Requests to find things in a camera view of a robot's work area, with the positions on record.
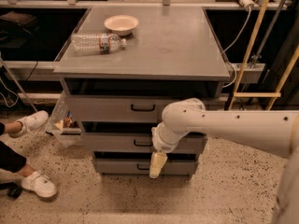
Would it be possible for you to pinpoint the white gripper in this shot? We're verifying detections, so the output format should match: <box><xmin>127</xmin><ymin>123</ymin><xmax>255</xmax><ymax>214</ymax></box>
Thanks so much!
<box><xmin>149</xmin><ymin>122</ymin><xmax>188</xmax><ymax>178</ymax></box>

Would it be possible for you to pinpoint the grey drawer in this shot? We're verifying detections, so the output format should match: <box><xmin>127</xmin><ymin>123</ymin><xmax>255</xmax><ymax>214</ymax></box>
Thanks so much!
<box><xmin>64</xmin><ymin>94</ymin><xmax>220</xmax><ymax>125</ymax></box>
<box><xmin>81</xmin><ymin>133</ymin><xmax>207</xmax><ymax>154</ymax></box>
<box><xmin>93</xmin><ymin>159</ymin><xmax>198</xmax><ymax>175</ymax></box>

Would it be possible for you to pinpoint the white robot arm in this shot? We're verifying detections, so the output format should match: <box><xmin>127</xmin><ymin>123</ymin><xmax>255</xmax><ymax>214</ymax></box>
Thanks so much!
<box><xmin>149</xmin><ymin>98</ymin><xmax>299</xmax><ymax>224</ymax></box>

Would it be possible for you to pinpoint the grey bottom drawer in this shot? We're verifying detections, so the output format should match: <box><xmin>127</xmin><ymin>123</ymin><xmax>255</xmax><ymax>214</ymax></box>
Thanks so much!
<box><xmin>93</xmin><ymin>159</ymin><xmax>198</xmax><ymax>175</ymax></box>

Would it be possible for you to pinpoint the grey top drawer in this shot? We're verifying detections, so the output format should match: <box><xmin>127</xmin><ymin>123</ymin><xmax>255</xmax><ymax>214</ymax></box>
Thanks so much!
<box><xmin>64</xmin><ymin>94</ymin><xmax>220</xmax><ymax>125</ymax></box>

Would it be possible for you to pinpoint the grey metal drawer cabinet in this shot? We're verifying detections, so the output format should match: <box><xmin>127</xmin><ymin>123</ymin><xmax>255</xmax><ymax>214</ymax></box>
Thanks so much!
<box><xmin>53</xmin><ymin>5</ymin><xmax>232</xmax><ymax>181</ymax></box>

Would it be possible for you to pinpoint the clear plastic bag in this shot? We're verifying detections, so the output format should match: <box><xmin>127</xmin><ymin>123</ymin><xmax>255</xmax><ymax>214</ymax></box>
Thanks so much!
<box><xmin>45</xmin><ymin>92</ymin><xmax>82</xmax><ymax>147</ymax></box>

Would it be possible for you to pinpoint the white sneaker lower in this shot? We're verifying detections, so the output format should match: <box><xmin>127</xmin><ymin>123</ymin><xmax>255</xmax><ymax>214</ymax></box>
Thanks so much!
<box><xmin>21</xmin><ymin>171</ymin><xmax>57</xmax><ymax>198</ymax></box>

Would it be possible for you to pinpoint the white sneaker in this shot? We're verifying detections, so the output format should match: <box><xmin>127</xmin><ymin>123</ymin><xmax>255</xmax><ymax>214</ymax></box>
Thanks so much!
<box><xmin>8</xmin><ymin>111</ymin><xmax>49</xmax><ymax>138</ymax></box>
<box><xmin>21</xmin><ymin>171</ymin><xmax>57</xmax><ymax>198</ymax></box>

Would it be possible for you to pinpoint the clear plastic water bottle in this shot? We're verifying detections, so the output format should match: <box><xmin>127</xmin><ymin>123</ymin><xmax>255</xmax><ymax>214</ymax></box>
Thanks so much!
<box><xmin>71</xmin><ymin>33</ymin><xmax>126</xmax><ymax>54</ymax></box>

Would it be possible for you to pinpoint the white sneaker upper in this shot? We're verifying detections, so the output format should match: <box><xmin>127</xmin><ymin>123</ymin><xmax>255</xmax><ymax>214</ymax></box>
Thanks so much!
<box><xmin>8</xmin><ymin>111</ymin><xmax>49</xmax><ymax>138</ymax></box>

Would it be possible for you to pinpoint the white ceramic bowl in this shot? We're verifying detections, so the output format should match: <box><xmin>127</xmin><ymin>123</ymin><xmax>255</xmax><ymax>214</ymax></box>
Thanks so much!
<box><xmin>104</xmin><ymin>15</ymin><xmax>139</xmax><ymax>36</ymax></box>

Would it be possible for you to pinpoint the black chair caster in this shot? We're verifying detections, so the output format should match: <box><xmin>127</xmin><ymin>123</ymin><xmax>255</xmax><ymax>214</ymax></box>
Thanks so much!
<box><xmin>7</xmin><ymin>187</ymin><xmax>22</xmax><ymax>199</ymax></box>

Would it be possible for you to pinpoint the black trouser leg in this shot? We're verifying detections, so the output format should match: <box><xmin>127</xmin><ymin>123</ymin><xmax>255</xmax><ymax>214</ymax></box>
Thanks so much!
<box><xmin>0</xmin><ymin>121</ymin><xmax>26</xmax><ymax>173</ymax></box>

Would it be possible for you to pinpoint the yellow wooden ladder frame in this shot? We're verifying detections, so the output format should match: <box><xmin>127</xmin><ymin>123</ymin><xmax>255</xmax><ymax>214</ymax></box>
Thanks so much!
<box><xmin>225</xmin><ymin>0</ymin><xmax>299</xmax><ymax>110</ymax></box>

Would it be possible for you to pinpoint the white power cable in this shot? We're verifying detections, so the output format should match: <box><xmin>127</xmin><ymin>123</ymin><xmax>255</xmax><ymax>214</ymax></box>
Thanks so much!
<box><xmin>221</xmin><ymin>7</ymin><xmax>253</xmax><ymax>90</ymax></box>

